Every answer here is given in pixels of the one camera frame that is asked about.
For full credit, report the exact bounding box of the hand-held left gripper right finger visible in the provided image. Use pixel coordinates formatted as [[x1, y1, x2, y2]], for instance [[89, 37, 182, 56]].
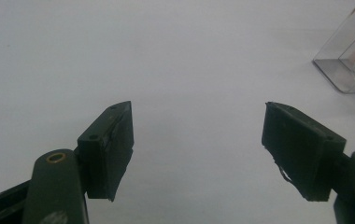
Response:
[[261, 101, 348, 203]]

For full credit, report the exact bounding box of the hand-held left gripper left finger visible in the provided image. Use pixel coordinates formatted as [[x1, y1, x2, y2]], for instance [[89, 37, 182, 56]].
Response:
[[77, 100, 135, 203]]

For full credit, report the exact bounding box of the clear plastic organizer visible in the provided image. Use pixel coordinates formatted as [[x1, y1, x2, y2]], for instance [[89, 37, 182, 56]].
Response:
[[311, 0, 355, 95]]

